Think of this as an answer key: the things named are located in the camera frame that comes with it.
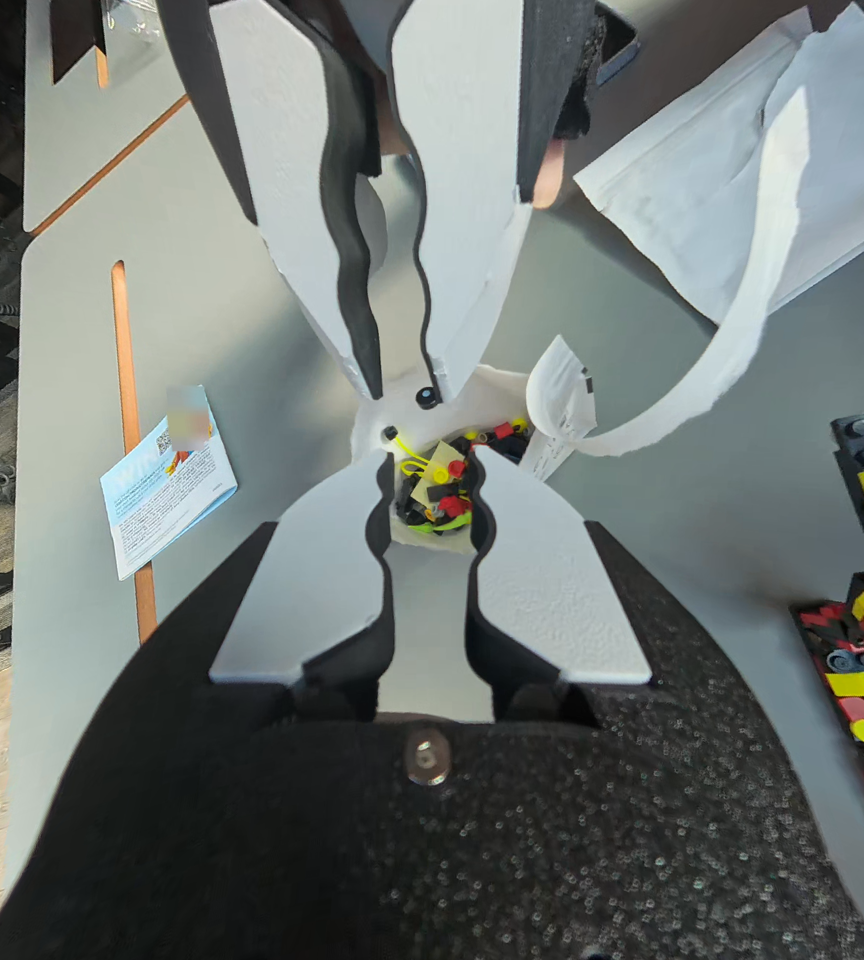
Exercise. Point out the small black round lego piece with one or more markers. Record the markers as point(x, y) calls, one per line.
point(428, 398)

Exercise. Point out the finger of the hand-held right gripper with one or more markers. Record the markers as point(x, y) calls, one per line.
point(275, 135)
point(469, 150)

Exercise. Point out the white blue instruction leaflet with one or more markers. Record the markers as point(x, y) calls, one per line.
point(155, 518)

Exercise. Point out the large plain white paper bag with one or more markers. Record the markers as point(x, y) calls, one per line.
point(702, 165)

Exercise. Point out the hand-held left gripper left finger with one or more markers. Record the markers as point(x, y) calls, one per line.
point(305, 600)

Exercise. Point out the person's right hand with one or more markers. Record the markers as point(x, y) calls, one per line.
point(549, 177)

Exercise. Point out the long black studded lego strip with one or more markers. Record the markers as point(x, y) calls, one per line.
point(859, 705)

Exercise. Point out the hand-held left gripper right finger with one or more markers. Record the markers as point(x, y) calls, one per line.
point(559, 600)

